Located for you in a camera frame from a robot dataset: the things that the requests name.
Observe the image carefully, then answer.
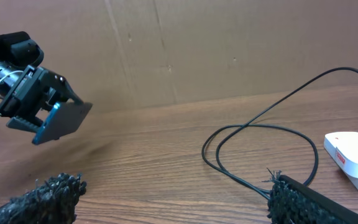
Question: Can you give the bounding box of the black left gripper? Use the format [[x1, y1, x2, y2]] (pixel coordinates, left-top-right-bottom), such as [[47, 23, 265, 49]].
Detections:
[[0, 64, 84, 133]]

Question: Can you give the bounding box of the blue smartphone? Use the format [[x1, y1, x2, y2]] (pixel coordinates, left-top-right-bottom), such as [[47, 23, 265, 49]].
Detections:
[[32, 102, 93, 145]]

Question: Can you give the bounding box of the black charging cable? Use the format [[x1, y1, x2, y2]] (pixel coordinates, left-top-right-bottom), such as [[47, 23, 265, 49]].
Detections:
[[201, 67, 358, 200]]

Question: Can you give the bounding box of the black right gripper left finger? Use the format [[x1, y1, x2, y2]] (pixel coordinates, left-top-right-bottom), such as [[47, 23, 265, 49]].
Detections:
[[0, 173, 87, 224]]

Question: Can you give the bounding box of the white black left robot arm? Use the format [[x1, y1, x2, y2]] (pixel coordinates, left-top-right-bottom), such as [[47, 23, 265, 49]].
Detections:
[[0, 31, 85, 133]]

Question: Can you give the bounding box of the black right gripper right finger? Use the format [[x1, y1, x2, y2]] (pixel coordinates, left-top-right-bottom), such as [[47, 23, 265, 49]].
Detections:
[[267, 171, 358, 224]]

